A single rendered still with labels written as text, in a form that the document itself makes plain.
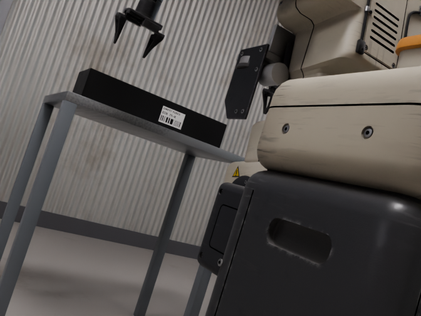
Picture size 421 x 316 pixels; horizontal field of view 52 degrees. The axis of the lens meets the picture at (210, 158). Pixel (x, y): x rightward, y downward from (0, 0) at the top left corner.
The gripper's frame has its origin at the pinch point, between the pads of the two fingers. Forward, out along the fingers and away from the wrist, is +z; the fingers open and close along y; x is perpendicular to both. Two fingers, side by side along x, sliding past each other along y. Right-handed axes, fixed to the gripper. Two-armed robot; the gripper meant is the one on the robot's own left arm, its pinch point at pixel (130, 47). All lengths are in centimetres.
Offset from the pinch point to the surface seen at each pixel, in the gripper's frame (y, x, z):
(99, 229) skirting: -80, -205, 128
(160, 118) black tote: -26.7, -29.5, 16.0
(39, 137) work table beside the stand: 6, -53, 43
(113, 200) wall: -83, -213, 103
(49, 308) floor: -21, -40, 104
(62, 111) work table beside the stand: 7.8, -14.9, 25.2
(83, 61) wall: -21, -227, 11
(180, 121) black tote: -34.7, -30.2, 14.3
